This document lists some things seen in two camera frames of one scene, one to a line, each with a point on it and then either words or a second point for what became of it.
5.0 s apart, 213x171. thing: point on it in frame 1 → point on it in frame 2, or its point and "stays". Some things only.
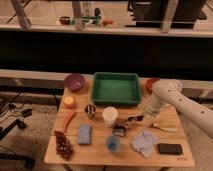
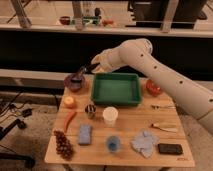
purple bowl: (74, 82) stays
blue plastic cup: (113, 144) stays
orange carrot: (70, 115) stays
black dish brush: (119, 129) → (87, 69)
